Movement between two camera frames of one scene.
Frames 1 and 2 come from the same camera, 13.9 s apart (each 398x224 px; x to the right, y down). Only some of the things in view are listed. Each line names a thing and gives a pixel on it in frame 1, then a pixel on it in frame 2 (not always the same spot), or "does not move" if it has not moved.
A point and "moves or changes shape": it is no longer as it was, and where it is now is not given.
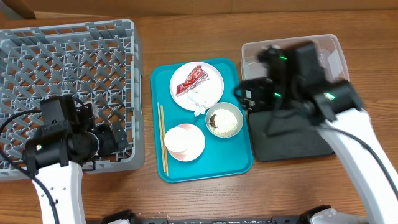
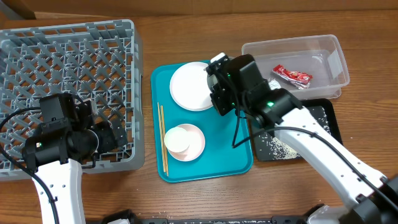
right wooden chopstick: x=164 y=140 does not move
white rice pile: x=226 y=121 → x=278 y=150
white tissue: x=196 y=101 moves or changes shape
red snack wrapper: x=196 y=76 moves or changes shape
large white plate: x=210 y=90 does not move
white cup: x=176 y=139 does not move
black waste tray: x=307 y=142 does not move
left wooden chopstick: x=161 y=134 does not move
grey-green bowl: x=224 y=120 → x=212 y=81
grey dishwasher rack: x=101 y=62 does not move
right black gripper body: x=279 y=94 → x=225 y=102
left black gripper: x=117 y=139 does not move
